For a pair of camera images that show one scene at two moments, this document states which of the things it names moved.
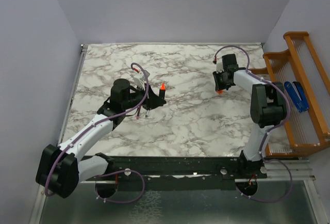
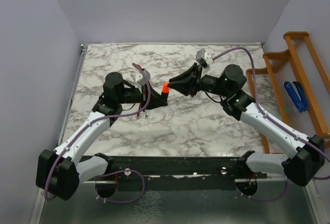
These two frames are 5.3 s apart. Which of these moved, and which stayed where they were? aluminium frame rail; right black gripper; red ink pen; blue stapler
Moved: right black gripper
Stayed: aluminium frame rail; blue stapler; red ink pen
